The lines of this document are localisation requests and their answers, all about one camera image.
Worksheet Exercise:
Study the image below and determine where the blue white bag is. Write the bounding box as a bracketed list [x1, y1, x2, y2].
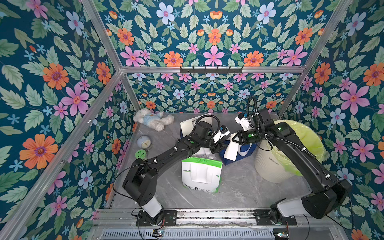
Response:
[180, 117, 212, 137]
[219, 144, 257, 166]

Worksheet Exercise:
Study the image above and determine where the front green white bag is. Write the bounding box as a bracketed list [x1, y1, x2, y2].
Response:
[182, 157, 223, 193]

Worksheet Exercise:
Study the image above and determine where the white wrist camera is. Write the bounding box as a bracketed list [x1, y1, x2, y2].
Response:
[213, 125, 230, 144]
[235, 113, 253, 132]

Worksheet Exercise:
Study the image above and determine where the white blue plush bear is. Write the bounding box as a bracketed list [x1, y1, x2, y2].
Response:
[133, 108, 174, 132]

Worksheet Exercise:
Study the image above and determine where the white trash bin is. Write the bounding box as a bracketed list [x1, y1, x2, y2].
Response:
[254, 141, 302, 183]

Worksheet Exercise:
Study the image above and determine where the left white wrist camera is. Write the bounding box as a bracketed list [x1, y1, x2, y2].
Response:
[213, 125, 230, 144]

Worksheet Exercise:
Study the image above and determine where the bag white receipt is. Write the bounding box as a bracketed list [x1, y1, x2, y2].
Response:
[224, 141, 239, 162]

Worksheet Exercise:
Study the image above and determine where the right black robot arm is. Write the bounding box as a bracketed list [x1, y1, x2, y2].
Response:
[230, 96, 352, 225]

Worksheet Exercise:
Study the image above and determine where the rear blue white bag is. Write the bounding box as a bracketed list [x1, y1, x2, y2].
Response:
[180, 117, 212, 137]

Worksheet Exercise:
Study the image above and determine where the yellow-green bin liner bag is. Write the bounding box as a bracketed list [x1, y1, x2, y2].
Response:
[266, 120, 326, 177]

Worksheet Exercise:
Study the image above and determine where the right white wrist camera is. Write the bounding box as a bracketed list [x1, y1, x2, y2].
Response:
[235, 113, 253, 132]

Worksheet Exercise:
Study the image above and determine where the right blue white bag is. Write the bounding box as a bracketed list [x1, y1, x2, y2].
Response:
[219, 144, 257, 166]

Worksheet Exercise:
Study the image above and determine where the black wall hook rail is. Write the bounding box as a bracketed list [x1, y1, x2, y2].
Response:
[179, 67, 243, 75]

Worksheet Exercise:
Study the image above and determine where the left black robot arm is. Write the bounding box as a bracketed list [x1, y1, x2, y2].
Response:
[122, 115, 230, 224]

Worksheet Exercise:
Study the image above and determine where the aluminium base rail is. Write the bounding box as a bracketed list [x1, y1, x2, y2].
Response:
[94, 208, 335, 229]

